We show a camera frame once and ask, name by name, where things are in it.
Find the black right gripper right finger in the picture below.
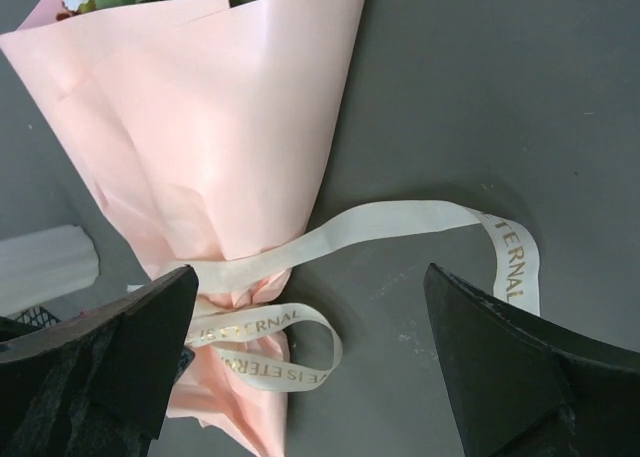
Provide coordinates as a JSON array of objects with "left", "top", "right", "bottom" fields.
[{"left": 424, "top": 264, "right": 639, "bottom": 456}]

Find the pink wrapping paper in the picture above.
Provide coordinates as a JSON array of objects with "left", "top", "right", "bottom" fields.
[{"left": 1, "top": 0, "right": 364, "bottom": 456}]

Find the white ribbed ceramic vase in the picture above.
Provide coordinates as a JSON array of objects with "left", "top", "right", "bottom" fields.
[{"left": 1, "top": 225, "right": 100, "bottom": 317}]

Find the cream printed ribbon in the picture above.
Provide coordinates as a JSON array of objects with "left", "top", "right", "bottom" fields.
[{"left": 186, "top": 200, "right": 540, "bottom": 392}]

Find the black wire basket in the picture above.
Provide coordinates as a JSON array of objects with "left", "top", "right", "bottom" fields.
[{"left": 11, "top": 306, "right": 61, "bottom": 328}]

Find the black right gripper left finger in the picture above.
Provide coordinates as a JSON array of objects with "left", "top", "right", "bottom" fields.
[{"left": 1, "top": 266, "right": 198, "bottom": 456}]

